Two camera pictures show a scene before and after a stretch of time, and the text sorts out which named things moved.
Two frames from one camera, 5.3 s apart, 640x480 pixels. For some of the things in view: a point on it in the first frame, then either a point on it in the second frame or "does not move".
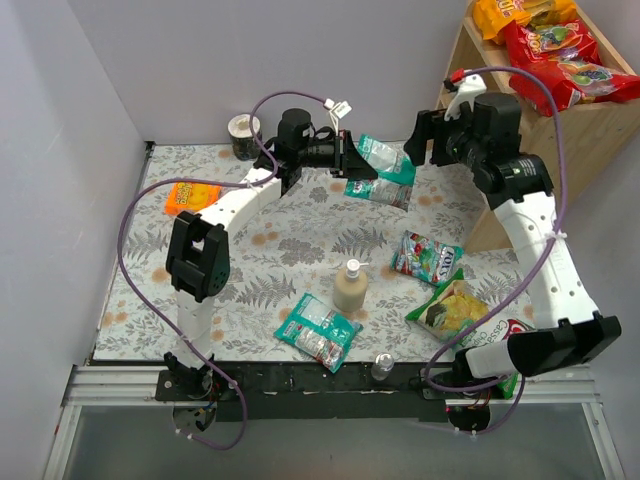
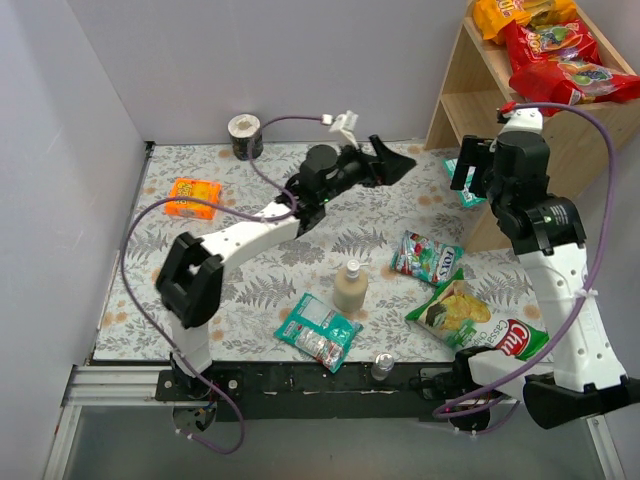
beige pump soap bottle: (350, 287) does not move
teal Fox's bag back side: (396, 175) -> (468, 197)
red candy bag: (572, 83) does not move
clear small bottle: (383, 364) does not move
